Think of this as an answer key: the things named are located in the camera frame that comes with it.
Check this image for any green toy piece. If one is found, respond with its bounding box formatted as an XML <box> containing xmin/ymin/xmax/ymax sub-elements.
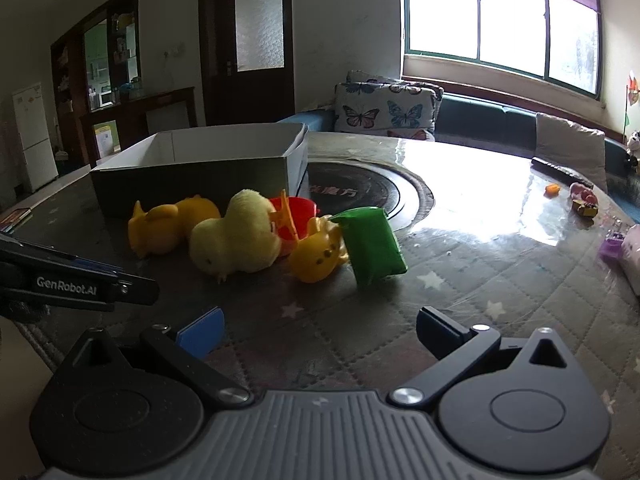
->
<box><xmin>330</xmin><ymin>206</ymin><xmax>409</xmax><ymax>289</ymax></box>

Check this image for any purple plastic item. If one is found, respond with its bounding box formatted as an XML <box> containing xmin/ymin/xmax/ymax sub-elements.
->
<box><xmin>598</xmin><ymin>232</ymin><xmax>626</xmax><ymax>263</ymax></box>

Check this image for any large yellow rubber toy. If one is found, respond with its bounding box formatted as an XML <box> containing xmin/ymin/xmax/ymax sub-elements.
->
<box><xmin>128</xmin><ymin>195</ymin><xmax>222</xmax><ymax>260</ymax></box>

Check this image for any dark wooden cabinet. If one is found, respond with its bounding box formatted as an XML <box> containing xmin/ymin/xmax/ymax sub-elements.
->
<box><xmin>50</xmin><ymin>0</ymin><xmax>197</xmax><ymax>168</ymax></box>

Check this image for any white fridge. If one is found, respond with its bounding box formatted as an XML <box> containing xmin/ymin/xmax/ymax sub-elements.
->
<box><xmin>11</xmin><ymin>81</ymin><xmax>60</xmax><ymax>194</ymax></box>

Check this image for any colourful pinwheel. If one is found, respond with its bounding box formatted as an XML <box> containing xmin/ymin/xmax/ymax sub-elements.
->
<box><xmin>622</xmin><ymin>71</ymin><xmax>640</xmax><ymax>144</ymax></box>

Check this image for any red round toy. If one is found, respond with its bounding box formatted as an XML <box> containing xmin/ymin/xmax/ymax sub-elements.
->
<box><xmin>269</xmin><ymin>197</ymin><xmax>321</xmax><ymax>257</ymax></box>

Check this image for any black remote control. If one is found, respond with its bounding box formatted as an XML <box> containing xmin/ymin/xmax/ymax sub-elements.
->
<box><xmin>531</xmin><ymin>156</ymin><xmax>584</xmax><ymax>185</ymax></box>

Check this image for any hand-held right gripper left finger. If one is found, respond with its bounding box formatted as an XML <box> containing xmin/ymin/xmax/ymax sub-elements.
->
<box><xmin>52</xmin><ymin>306</ymin><xmax>254</xmax><ymax>409</ymax></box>

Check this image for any window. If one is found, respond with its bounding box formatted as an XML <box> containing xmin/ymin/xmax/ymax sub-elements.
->
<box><xmin>401</xmin><ymin>0</ymin><xmax>604</xmax><ymax>103</ymax></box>

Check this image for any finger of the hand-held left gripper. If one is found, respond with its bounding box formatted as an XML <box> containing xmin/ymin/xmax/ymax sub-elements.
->
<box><xmin>50</xmin><ymin>252</ymin><xmax>125</xmax><ymax>276</ymax></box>
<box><xmin>114</xmin><ymin>274</ymin><xmax>160</xmax><ymax>307</ymax></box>

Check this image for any small yellow rubber toy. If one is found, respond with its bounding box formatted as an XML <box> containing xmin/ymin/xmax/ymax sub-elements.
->
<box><xmin>289</xmin><ymin>214</ymin><xmax>350</xmax><ymax>284</ymax></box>

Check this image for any grey cardboard box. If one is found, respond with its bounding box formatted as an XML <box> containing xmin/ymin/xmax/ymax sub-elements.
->
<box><xmin>90</xmin><ymin>122</ymin><xmax>310</xmax><ymax>219</ymax></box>

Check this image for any round patterned rug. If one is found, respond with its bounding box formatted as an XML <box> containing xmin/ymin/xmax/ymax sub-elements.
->
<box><xmin>297</xmin><ymin>160</ymin><xmax>434</xmax><ymax>234</ymax></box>

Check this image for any yellow plush chick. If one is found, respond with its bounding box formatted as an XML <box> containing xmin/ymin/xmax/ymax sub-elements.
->
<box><xmin>189</xmin><ymin>188</ymin><xmax>301</xmax><ymax>284</ymax></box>

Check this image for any pink tissue packet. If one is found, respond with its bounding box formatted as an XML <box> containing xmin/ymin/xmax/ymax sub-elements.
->
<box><xmin>619</xmin><ymin>224</ymin><xmax>640</xmax><ymax>297</ymax></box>

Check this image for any pink toy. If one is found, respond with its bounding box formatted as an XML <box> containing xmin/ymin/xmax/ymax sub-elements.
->
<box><xmin>569</xmin><ymin>182</ymin><xmax>599</xmax><ymax>206</ymax></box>

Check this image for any teal sofa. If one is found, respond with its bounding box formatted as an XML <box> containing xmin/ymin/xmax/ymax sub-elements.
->
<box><xmin>275</xmin><ymin>91</ymin><xmax>640</xmax><ymax>225</ymax></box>

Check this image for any grey cushion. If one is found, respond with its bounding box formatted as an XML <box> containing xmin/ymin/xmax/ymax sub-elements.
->
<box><xmin>534</xmin><ymin>112</ymin><xmax>608</xmax><ymax>192</ymax></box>

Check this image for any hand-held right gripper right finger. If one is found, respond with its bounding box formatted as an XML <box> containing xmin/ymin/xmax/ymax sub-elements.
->
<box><xmin>389</xmin><ymin>306</ymin><xmax>583</xmax><ymax>409</ymax></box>

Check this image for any dark wooden door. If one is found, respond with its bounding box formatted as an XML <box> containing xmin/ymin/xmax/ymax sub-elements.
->
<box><xmin>199</xmin><ymin>0</ymin><xmax>296</xmax><ymax>127</ymax></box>

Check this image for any stack of books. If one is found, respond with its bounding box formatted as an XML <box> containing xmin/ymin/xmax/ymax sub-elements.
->
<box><xmin>0</xmin><ymin>206</ymin><xmax>34</xmax><ymax>234</ymax></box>

